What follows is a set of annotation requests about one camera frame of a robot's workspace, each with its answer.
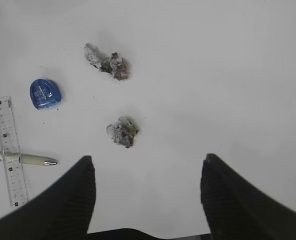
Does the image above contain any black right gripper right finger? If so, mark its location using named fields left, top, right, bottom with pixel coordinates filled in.
left=200, top=153, right=296, bottom=240

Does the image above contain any larger paper ball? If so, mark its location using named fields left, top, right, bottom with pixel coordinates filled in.
left=84, top=43, right=129, bottom=81

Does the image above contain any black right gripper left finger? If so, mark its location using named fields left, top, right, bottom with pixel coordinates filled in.
left=0, top=156, right=96, bottom=240

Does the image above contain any clear plastic ruler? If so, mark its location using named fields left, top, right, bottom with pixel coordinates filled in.
left=0, top=96, right=29, bottom=208

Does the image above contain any blue pencil sharpener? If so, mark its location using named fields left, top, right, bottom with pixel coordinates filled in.
left=29, top=79, right=62, bottom=110

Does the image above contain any smaller paper ball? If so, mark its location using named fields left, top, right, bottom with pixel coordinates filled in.
left=106, top=116, right=140, bottom=149

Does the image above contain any cream yellow click pen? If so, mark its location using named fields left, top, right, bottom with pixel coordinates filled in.
left=0, top=152, right=58, bottom=166

